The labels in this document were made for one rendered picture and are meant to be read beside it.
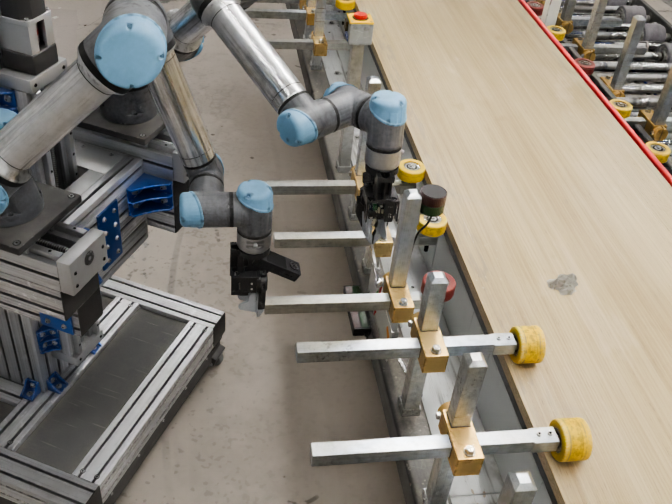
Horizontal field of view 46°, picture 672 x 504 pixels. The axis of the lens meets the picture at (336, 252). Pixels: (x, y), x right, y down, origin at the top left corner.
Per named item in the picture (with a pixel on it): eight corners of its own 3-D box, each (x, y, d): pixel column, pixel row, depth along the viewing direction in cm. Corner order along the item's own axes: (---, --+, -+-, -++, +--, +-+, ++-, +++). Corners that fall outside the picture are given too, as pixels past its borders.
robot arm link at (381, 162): (363, 137, 166) (401, 137, 167) (361, 156, 169) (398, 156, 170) (369, 154, 160) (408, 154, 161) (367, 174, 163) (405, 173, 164)
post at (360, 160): (350, 224, 239) (368, 80, 209) (349, 217, 242) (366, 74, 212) (362, 223, 240) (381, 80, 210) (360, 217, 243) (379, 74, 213)
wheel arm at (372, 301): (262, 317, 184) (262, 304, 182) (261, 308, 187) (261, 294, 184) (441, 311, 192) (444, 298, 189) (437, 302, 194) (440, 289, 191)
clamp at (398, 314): (391, 323, 187) (394, 308, 184) (380, 285, 197) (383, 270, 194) (414, 322, 188) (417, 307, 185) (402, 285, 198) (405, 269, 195)
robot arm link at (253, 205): (232, 176, 165) (273, 176, 167) (232, 218, 172) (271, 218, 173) (233, 198, 159) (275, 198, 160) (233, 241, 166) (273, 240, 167)
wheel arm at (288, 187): (266, 198, 224) (267, 185, 221) (265, 191, 227) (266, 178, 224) (414, 196, 231) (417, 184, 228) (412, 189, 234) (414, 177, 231)
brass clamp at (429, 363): (419, 373, 162) (423, 356, 158) (405, 327, 172) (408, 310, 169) (448, 372, 163) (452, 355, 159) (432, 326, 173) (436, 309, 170)
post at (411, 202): (380, 348, 203) (407, 196, 173) (377, 339, 205) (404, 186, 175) (393, 348, 203) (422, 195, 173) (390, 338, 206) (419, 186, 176)
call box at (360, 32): (347, 47, 229) (350, 21, 224) (344, 37, 234) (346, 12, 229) (371, 48, 230) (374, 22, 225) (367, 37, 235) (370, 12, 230)
